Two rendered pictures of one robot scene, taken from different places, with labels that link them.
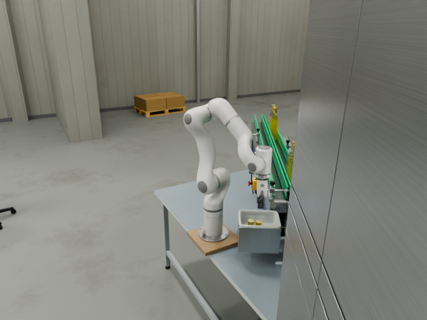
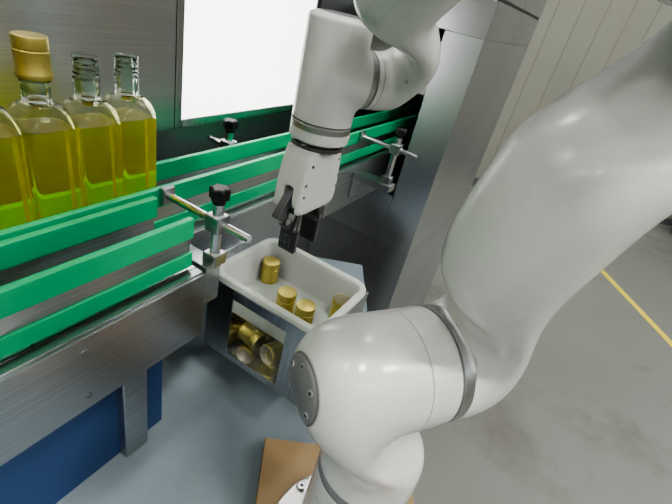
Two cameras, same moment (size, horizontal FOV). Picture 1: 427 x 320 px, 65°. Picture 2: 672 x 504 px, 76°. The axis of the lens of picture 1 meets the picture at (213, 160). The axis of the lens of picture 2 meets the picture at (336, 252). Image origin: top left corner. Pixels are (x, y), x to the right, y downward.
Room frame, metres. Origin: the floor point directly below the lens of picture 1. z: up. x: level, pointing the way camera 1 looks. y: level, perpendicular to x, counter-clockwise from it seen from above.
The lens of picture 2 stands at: (2.14, 0.02, 1.44)
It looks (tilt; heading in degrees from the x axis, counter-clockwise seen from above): 31 degrees down; 201
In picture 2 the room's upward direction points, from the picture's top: 14 degrees clockwise
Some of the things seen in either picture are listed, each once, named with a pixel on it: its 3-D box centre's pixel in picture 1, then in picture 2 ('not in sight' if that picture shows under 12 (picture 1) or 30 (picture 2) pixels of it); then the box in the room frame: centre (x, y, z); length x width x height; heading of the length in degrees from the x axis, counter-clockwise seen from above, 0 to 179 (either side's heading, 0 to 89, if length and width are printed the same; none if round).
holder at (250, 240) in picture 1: (262, 232); (273, 310); (1.60, -0.28, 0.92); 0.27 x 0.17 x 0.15; 88
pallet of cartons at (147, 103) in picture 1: (159, 103); not in sight; (8.30, 1.35, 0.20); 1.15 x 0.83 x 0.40; 120
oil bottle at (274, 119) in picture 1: (274, 123); not in sight; (2.90, -0.53, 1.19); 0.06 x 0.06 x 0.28; 88
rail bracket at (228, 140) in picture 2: not in sight; (220, 148); (1.46, -0.55, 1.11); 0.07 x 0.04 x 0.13; 88
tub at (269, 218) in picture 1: (258, 224); (289, 297); (1.60, -0.25, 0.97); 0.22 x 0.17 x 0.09; 88
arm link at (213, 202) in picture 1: (216, 188); (368, 410); (1.82, -0.02, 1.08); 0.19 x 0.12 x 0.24; 143
